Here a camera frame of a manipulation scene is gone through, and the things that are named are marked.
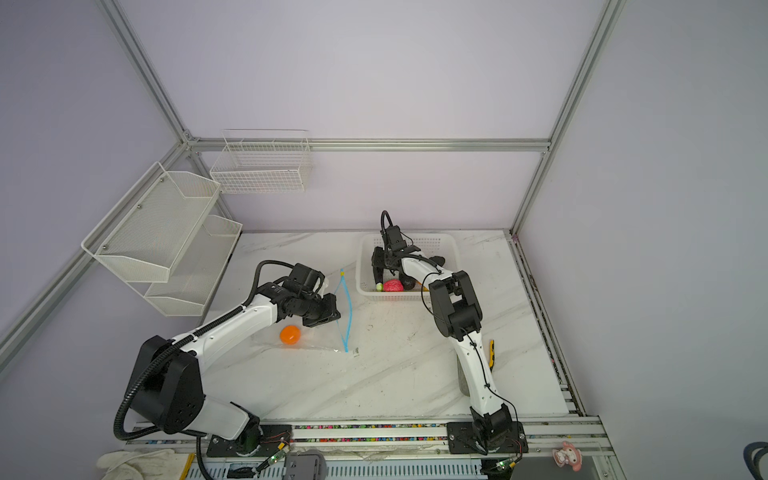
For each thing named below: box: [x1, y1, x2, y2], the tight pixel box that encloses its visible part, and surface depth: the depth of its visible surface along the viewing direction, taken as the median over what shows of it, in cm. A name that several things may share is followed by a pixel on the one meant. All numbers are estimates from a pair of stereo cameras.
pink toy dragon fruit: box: [383, 279, 405, 292], surface depth 97 cm
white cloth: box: [97, 449, 191, 480], surface depth 70 cm
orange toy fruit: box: [280, 325, 301, 345], surface depth 90 cm
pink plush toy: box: [552, 441, 583, 472], surface depth 71 cm
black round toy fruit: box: [400, 276, 416, 291], surface depth 101 cm
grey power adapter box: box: [282, 449, 327, 480], surface depth 71 cm
